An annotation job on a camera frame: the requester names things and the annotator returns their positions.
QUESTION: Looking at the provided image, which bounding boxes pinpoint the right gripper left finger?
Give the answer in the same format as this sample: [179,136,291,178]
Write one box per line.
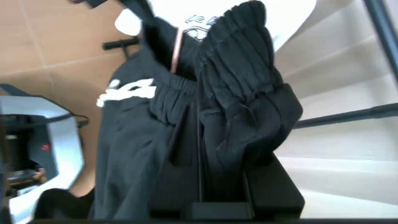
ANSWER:
[148,102,203,219]

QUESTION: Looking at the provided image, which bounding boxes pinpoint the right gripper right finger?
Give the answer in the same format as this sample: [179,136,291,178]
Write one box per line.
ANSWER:
[244,151,305,219]

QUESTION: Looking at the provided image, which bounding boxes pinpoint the black shorts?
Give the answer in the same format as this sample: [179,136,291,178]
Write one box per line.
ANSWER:
[90,0,304,220]

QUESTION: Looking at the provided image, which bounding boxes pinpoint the pink clothes hanger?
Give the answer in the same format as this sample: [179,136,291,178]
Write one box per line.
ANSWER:
[169,27,185,75]

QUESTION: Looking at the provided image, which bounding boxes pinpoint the white printed t-shirt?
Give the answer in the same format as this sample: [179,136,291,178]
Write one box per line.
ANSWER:
[114,0,318,52]

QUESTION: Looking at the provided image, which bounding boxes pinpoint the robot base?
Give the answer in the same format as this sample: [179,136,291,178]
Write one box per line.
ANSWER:
[0,83,94,224]

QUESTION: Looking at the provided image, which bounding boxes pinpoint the black clothes rack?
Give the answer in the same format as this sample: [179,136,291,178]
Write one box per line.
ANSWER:
[102,0,398,130]

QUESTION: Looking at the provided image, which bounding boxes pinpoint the beige curtain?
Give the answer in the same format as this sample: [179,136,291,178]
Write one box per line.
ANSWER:
[273,0,398,219]

